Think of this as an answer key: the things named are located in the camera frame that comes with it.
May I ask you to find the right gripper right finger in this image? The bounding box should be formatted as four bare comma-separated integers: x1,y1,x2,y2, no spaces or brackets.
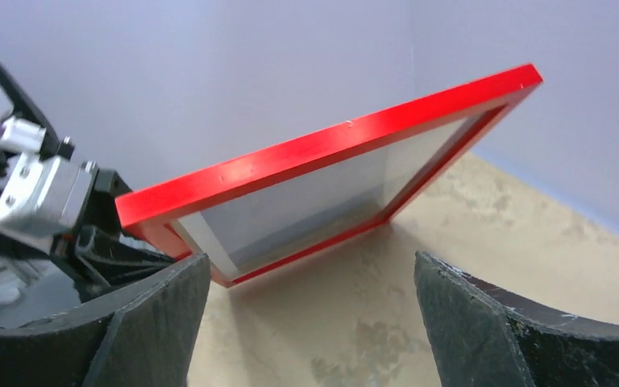
414,252,619,386

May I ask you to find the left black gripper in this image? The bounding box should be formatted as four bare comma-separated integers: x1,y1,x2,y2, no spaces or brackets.
0,64,172,307

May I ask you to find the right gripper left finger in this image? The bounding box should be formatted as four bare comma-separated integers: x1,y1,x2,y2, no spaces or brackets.
0,254,210,386

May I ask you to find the red picture frame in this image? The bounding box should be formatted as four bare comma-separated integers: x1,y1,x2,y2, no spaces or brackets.
116,64,543,287

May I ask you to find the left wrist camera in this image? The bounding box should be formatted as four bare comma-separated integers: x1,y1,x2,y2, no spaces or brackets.
0,116,98,253

